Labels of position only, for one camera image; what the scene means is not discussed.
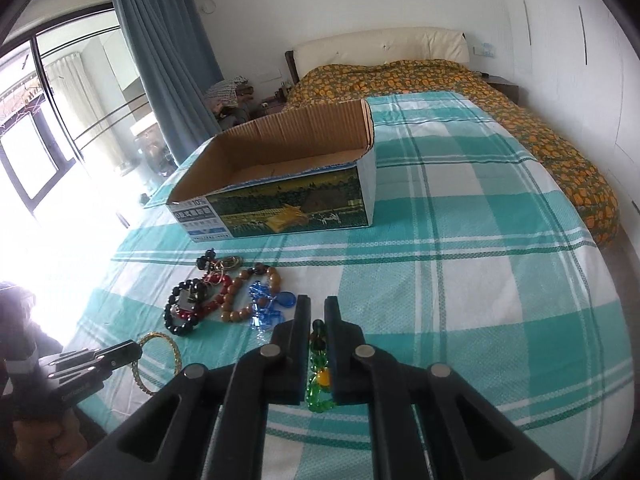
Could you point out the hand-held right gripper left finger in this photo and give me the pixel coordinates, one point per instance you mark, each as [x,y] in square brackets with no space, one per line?
[300,332]

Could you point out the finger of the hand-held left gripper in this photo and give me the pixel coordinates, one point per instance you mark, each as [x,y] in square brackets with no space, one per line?
[112,366]
[120,349]

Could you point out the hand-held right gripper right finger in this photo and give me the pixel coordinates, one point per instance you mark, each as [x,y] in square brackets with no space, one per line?
[334,332]

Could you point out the gold bangle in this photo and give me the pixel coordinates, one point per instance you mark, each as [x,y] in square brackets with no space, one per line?
[175,353]

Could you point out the cardboard box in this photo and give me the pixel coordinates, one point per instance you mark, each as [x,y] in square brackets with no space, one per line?
[300,205]

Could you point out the person's left hand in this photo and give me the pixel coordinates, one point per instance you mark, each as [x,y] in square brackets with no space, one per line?
[42,440]

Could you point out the teal plaid bed sheet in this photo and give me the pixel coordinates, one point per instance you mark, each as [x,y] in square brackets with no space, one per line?
[450,260]

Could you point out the dark wooden nightstand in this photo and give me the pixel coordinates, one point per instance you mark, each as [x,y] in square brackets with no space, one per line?
[270,107]
[502,87]

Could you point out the sliding glass door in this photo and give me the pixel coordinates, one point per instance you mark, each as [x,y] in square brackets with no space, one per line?
[60,110]

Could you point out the pile of clothes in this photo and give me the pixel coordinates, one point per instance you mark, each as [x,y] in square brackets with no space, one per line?
[227,95]

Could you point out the bed with orange floral cover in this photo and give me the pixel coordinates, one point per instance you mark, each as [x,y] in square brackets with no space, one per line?
[400,77]

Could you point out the cream padded headboard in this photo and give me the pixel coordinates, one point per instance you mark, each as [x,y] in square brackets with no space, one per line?
[375,45]

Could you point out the blue curtain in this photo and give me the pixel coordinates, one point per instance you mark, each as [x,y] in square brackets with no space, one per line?
[165,60]

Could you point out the white wardrobe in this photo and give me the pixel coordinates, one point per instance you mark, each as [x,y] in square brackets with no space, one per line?
[555,60]

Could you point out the wall socket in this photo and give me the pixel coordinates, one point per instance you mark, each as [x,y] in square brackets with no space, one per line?
[482,51]

